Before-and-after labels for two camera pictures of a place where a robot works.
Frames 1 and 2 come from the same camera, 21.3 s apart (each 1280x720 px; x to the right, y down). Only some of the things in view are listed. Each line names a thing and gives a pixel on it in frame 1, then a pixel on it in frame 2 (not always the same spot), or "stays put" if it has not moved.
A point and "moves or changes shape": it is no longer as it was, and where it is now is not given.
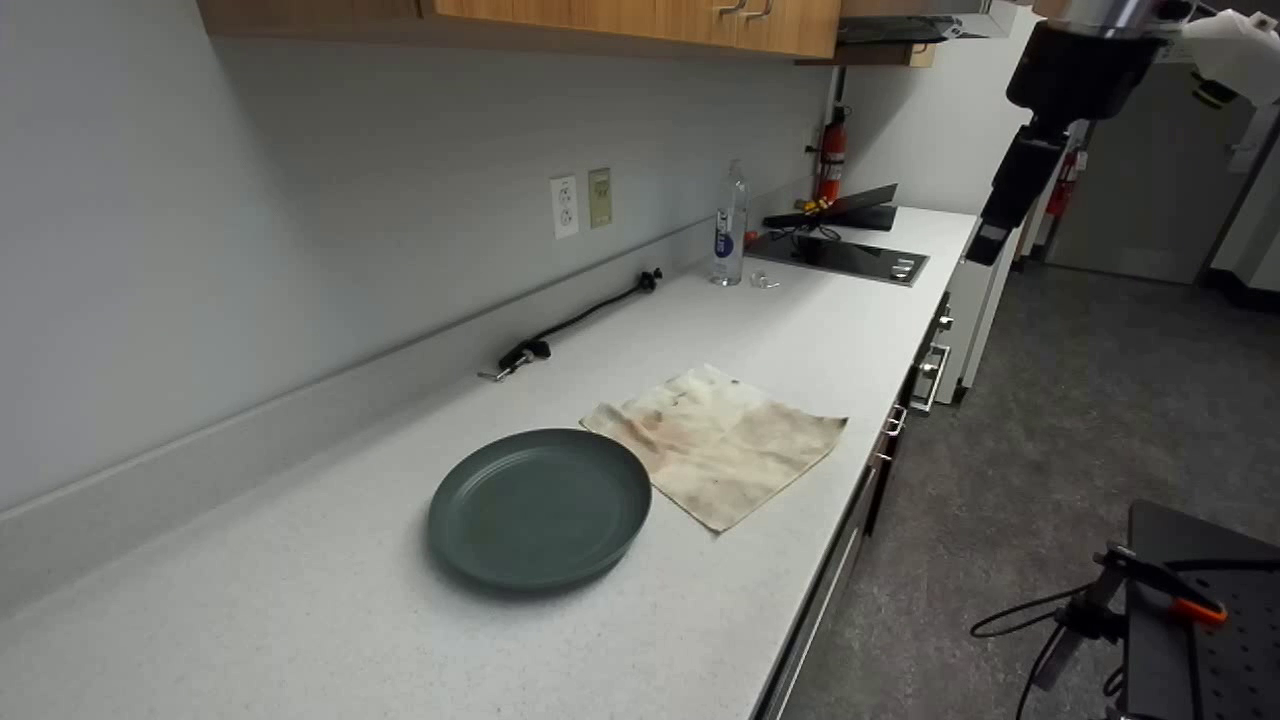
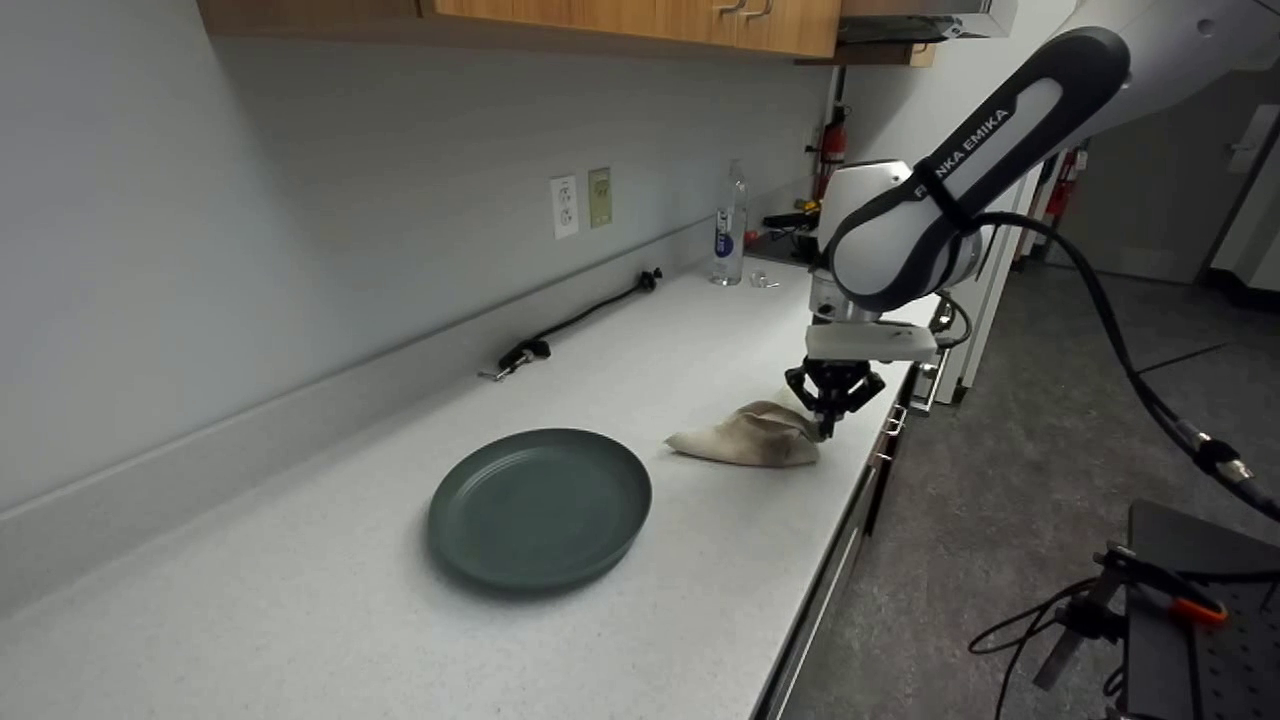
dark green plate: (535, 504) stays put
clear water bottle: (731, 249) stays put
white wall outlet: (564, 204) stays put
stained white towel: (712, 441) moves or changes shape
